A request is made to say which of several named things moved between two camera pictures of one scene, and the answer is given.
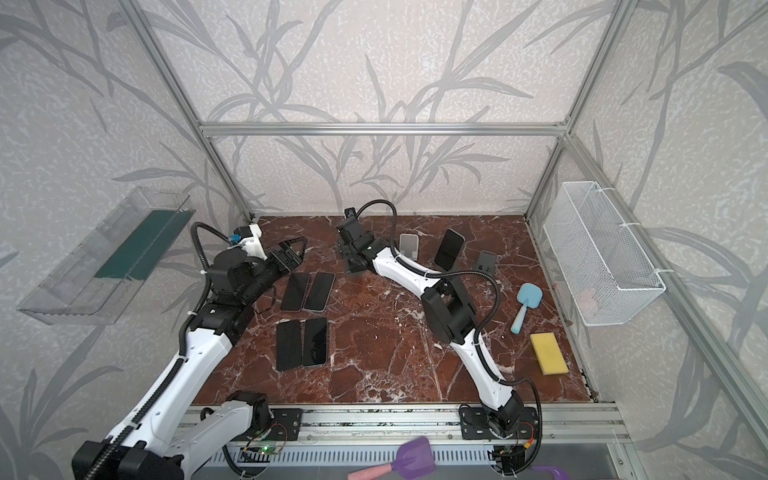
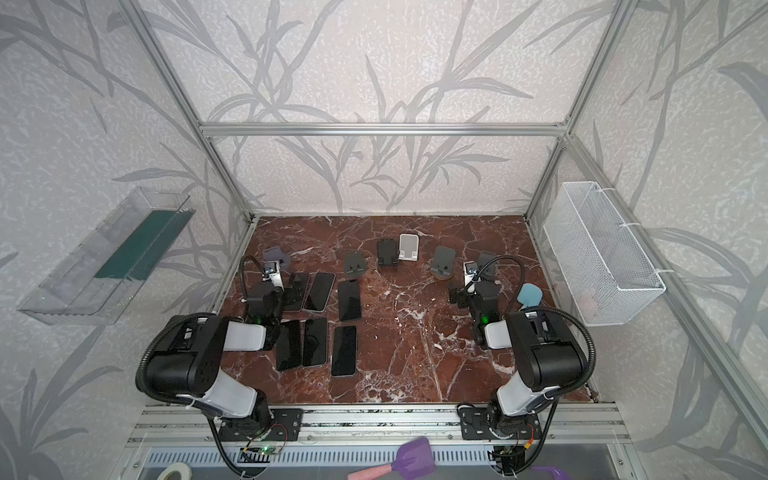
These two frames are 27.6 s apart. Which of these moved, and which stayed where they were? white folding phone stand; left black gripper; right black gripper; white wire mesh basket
Moved: right black gripper; left black gripper
Stayed: white folding phone stand; white wire mesh basket
